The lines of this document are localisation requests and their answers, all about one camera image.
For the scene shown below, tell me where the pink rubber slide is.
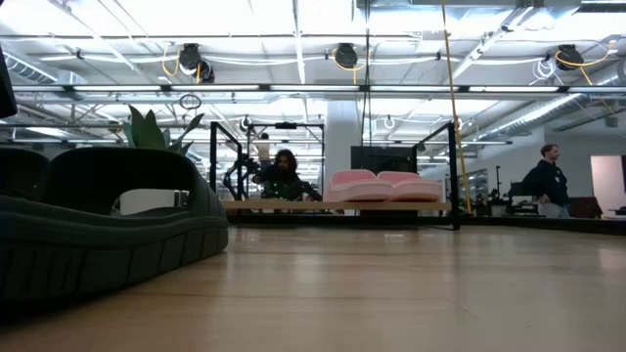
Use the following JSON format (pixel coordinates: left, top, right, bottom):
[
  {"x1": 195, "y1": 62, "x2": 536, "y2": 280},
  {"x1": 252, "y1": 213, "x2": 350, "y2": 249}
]
[
  {"x1": 376, "y1": 170, "x2": 444, "y2": 203},
  {"x1": 324, "y1": 168, "x2": 395, "y2": 203}
]

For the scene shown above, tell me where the black rubber slide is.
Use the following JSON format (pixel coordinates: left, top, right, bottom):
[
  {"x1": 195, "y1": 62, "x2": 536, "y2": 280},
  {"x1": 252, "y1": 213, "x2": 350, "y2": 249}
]
[
  {"x1": 0, "y1": 147, "x2": 51, "y2": 201},
  {"x1": 0, "y1": 146, "x2": 230, "y2": 307}
]

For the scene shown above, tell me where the person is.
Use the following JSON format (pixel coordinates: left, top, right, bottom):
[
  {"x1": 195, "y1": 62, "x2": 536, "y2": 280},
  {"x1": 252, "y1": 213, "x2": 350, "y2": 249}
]
[
  {"x1": 254, "y1": 131, "x2": 273, "y2": 165},
  {"x1": 251, "y1": 149, "x2": 324, "y2": 203},
  {"x1": 519, "y1": 143, "x2": 572, "y2": 219}
]

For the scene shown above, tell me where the long ceiling light bar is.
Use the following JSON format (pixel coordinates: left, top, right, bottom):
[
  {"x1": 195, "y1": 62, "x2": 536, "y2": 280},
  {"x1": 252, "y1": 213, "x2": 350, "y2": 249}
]
[{"x1": 9, "y1": 83, "x2": 626, "y2": 94}]

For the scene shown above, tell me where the white plant pot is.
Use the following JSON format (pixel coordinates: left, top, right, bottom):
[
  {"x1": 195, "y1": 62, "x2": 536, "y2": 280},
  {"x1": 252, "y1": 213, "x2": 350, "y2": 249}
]
[{"x1": 118, "y1": 189, "x2": 191, "y2": 217}]

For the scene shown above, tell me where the green succulent plant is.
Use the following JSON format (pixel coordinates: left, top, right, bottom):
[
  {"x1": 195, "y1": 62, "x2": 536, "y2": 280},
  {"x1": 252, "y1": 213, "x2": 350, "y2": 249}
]
[{"x1": 121, "y1": 104, "x2": 205, "y2": 156}]

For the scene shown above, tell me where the dark red chair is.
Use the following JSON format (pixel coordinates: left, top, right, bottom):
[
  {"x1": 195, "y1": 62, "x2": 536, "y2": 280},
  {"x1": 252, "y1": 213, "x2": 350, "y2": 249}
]
[{"x1": 568, "y1": 196, "x2": 604, "y2": 219}]

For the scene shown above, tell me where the white display screen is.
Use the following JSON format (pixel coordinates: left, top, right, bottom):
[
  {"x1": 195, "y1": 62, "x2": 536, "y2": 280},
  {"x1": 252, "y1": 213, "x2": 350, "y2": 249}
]
[{"x1": 590, "y1": 154, "x2": 626, "y2": 216}]

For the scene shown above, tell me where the wooden shelf black metal frame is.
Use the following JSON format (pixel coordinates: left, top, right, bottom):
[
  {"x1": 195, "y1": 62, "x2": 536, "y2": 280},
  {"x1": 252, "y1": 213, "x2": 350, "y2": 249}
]
[{"x1": 209, "y1": 120, "x2": 462, "y2": 232}]

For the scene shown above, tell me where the black background station frame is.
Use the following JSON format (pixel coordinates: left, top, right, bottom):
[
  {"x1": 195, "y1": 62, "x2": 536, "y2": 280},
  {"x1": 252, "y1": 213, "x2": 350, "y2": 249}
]
[{"x1": 246, "y1": 120, "x2": 327, "y2": 197}]

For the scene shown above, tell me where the hanging black cable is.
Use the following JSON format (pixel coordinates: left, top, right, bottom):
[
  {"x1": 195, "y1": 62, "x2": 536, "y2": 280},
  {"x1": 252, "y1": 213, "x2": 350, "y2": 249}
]
[{"x1": 364, "y1": 0, "x2": 372, "y2": 148}]

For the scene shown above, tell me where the black ceiling cable reel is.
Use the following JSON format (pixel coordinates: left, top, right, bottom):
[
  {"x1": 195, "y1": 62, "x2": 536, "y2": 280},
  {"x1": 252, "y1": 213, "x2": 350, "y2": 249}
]
[
  {"x1": 334, "y1": 42, "x2": 360, "y2": 70},
  {"x1": 177, "y1": 42, "x2": 217, "y2": 85},
  {"x1": 555, "y1": 43, "x2": 586, "y2": 72}
]

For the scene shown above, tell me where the yellow cable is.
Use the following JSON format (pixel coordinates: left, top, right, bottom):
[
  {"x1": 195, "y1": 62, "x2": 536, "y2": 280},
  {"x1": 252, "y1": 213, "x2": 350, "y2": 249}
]
[{"x1": 439, "y1": 0, "x2": 473, "y2": 215}]

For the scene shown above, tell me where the black aluminium table frame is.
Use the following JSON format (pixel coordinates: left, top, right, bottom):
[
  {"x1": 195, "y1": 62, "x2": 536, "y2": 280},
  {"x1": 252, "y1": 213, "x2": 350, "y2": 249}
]
[{"x1": 227, "y1": 213, "x2": 626, "y2": 237}]

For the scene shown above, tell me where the silver ceiling duct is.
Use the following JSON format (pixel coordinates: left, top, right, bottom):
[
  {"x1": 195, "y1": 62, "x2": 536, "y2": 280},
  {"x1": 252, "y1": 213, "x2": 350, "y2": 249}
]
[{"x1": 476, "y1": 61, "x2": 626, "y2": 143}]

